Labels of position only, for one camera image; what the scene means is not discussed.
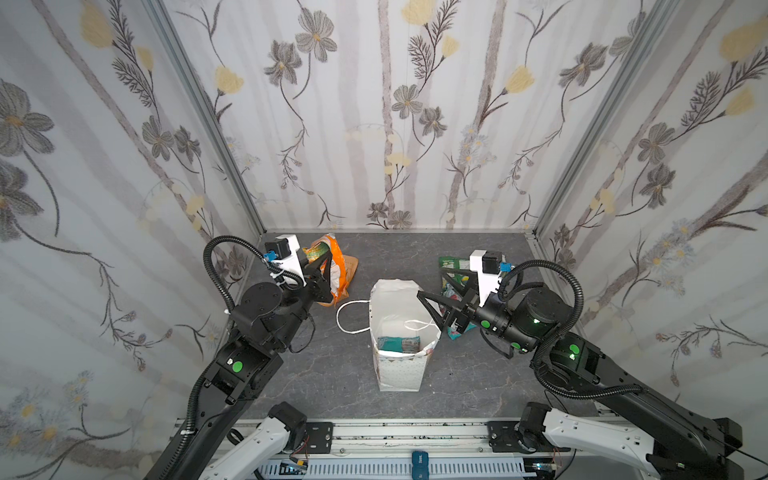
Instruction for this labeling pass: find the green snack packet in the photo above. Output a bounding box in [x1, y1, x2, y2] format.
[438, 256, 470, 289]

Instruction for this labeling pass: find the orange snack packet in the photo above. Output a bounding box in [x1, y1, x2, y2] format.
[303, 233, 348, 307]

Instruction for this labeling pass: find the teal snack packet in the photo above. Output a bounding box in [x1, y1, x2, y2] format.
[442, 285, 476, 340]
[377, 336, 421, 355]

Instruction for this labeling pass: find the brown snack packet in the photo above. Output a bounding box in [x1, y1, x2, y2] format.
[343, 255, 359, 290]

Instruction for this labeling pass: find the cartoon animal paper bag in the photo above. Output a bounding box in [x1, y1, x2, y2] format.
[335, 279, 442, 392]

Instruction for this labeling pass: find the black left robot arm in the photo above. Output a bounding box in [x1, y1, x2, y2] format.
[147, 235, 333, 479]

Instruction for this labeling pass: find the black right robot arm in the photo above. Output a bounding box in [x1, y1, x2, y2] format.
[417, 260, 745, 479]

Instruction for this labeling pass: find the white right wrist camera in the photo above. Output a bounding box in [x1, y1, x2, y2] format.
[469, 250, 514, 306]

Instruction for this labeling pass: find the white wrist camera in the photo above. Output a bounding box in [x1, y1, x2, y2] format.
[264, 234, 305, 288]
[469, 250, 514, 306]

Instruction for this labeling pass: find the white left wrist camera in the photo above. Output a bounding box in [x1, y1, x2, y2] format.
[264, 234, 305, 288]

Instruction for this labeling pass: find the aluminium rail base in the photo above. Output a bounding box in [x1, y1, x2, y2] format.
[200, 418, 591, 479]

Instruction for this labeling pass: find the blue clip on rail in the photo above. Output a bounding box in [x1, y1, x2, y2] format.
[411, 451, 430, 480]

